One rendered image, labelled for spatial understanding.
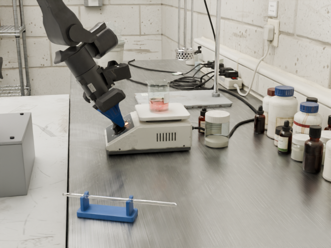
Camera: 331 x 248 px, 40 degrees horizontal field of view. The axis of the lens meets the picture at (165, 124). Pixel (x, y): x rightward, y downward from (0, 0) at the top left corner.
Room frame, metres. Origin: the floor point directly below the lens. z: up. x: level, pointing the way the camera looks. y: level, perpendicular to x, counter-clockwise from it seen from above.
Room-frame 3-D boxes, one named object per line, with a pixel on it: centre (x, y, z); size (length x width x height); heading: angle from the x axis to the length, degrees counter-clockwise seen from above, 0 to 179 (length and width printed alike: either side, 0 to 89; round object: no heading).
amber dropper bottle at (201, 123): (1.15, -0.10, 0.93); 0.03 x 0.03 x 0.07
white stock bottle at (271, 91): (1.19, -0.29, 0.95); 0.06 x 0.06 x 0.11
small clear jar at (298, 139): (0.96, -0.31, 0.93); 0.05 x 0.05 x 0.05
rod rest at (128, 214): (0.70, 0.10, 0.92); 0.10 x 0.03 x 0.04; 79
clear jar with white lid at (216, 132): (1.05, -0.13, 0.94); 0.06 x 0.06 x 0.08
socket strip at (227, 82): (1.85, -0.22, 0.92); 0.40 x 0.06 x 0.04; 11
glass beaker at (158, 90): (1.05, 0.02, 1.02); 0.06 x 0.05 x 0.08; 77
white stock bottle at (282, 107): (1.12, -0.30, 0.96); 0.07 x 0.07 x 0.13
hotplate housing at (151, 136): (1.05, 0.04, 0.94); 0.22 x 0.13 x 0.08; 99
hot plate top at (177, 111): (1.06, 0.01, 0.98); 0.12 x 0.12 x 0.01; 9
